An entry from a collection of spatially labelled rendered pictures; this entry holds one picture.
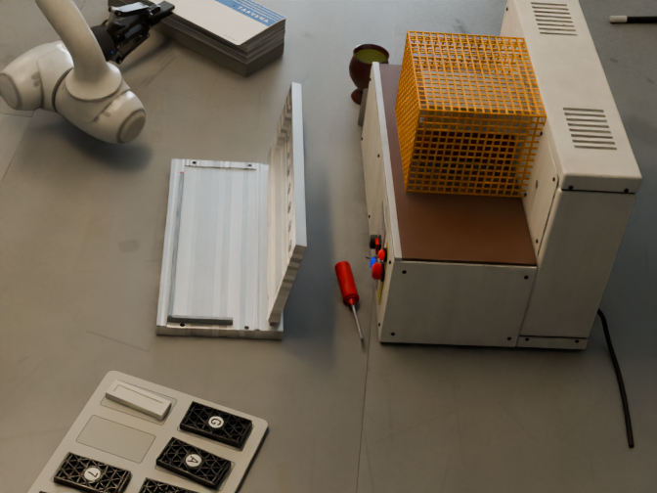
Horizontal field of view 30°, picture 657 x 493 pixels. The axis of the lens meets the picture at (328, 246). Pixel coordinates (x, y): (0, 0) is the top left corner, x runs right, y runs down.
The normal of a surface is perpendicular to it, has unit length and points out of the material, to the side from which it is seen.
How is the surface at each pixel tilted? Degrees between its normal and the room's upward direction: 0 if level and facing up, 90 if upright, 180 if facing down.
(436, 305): 90
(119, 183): 0
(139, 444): 0
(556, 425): 0
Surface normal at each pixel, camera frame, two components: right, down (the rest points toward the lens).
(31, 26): 0.09, -0.74
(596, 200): 0.04, 0.67
